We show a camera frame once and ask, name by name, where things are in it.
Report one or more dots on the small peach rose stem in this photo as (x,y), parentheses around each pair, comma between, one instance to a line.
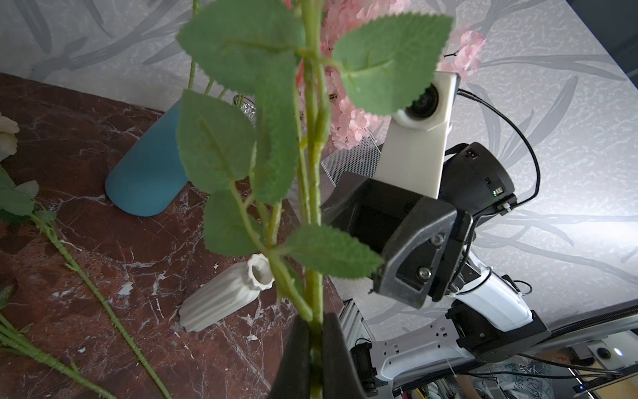
(137,263)

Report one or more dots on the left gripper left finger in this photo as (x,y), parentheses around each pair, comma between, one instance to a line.
(293,377)

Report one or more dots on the small pink rose stem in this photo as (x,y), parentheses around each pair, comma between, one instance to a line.
(13,340)

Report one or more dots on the white ribbed vase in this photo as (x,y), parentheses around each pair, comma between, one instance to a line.
(233,289)

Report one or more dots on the white wire mesh basket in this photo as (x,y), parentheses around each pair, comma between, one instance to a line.
(361,160)

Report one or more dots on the pink cherry blossom tree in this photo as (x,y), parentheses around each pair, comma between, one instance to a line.
(379,56)

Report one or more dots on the pale peach rose cluster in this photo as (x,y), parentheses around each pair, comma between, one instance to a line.
(262,181)

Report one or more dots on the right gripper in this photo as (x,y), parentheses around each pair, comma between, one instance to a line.
(423,254)

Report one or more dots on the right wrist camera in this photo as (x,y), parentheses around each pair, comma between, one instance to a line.
(413,153)

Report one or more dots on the teal ceramic vase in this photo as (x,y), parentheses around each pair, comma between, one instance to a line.
(150,175)

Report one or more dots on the person behind the rig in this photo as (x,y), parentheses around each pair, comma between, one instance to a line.
(521,380)

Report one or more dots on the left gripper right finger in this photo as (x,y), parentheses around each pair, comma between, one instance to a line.
(339,376)

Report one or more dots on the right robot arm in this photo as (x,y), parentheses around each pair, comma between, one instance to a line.
(474,181)

